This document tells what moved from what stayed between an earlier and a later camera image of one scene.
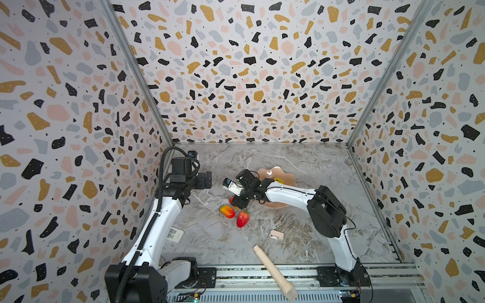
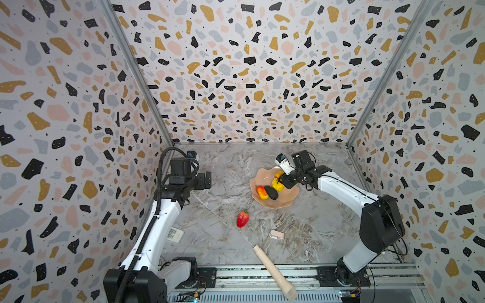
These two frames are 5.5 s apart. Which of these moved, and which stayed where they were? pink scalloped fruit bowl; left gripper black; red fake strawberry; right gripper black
Moved: right gripper black
Stayed: left gripper black; pink scalloped fruit bowl; red fake strawberry
